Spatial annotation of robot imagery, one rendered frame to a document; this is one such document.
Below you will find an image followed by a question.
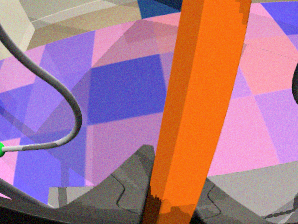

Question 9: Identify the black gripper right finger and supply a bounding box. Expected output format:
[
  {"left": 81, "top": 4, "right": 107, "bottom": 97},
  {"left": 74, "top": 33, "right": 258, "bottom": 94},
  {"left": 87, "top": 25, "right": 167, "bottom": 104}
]
[{"left": 190, "top": 177, "right": 275, "bottom": 224}]

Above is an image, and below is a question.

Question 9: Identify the orange handle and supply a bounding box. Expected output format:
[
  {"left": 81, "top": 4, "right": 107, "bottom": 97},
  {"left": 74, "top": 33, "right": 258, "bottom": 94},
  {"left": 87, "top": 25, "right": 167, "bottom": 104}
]
[{"left": 142, "top": 0, "right": 251, "bottom": 224}]

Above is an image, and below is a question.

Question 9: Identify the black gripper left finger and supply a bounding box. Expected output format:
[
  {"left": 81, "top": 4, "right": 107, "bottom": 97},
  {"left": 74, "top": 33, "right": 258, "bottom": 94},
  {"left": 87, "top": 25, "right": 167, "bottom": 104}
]
[{"left": 0, "top": 145, "right": 156, "bottom": 224}]

